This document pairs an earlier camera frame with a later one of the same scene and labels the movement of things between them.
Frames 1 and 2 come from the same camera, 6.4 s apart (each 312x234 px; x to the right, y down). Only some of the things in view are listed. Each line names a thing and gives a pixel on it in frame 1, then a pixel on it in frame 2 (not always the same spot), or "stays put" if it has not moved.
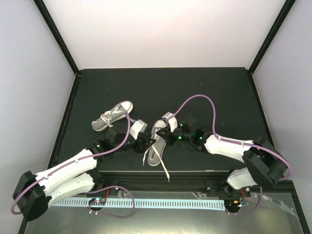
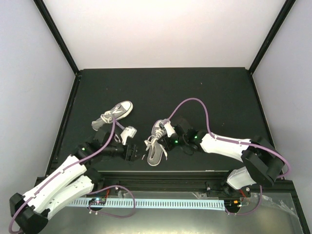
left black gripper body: x=140 y=147 → x=129 y=156
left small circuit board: x=96 y=202 stays put
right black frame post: x=287 y=7 stays put
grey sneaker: x=107 y=120 stays put
